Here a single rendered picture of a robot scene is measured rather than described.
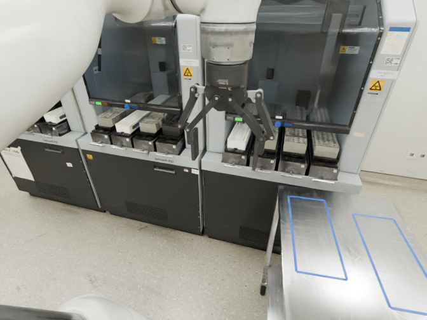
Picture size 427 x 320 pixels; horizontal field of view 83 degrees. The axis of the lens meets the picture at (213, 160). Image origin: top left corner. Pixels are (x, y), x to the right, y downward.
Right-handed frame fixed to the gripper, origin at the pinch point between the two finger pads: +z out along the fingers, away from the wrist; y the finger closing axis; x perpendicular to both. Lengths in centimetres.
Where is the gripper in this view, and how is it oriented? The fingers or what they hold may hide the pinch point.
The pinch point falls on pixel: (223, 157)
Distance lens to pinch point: 53.5
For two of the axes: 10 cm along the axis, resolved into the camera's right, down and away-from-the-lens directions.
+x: 2.8, -5.2, 8.1
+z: 0.0, 8.4, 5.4
